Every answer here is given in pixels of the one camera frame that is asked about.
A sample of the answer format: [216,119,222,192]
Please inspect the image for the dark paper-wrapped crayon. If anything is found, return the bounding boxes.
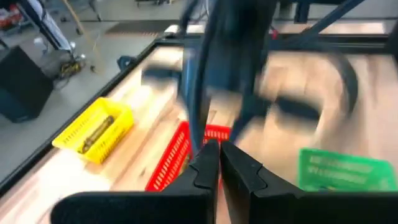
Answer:
[77,114,115,154]

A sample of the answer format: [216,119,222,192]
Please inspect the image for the grey metal mounting plate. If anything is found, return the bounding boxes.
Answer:
[164,24,208,34]

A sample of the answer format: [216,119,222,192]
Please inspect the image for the black frame clamp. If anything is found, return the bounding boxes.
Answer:
[116,55,137,71]

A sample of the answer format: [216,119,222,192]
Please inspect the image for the black aluminium table frame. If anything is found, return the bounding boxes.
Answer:
[0,0,398,197]

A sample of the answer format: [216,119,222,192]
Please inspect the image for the black box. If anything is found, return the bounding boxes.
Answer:
[0,45,54,123]

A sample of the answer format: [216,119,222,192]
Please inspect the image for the white metal stand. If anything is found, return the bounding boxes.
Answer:
[18,0,86,63]

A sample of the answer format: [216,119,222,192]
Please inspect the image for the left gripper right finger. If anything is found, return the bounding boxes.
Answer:
[220,141,398,224]

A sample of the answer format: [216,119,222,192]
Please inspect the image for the yellow slotted plastic basket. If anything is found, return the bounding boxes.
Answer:
[52,96,135,165]

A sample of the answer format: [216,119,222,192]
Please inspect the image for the green slotted plastic basket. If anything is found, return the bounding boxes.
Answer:
[297,147,398,192]

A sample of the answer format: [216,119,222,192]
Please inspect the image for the yellow floor cable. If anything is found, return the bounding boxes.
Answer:
[58,57,86,78]

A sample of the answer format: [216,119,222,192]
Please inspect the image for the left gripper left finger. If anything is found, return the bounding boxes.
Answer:
[51,139,221,224]

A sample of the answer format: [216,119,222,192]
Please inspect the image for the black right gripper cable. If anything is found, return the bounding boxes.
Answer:
[325,51,359,118]

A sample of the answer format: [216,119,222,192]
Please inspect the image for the red slotted plastic basket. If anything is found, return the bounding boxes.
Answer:
[145,120,233,192]

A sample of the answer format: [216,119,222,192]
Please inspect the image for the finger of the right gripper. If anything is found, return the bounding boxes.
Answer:
[186,77,213,153]
[231,90,268,142]

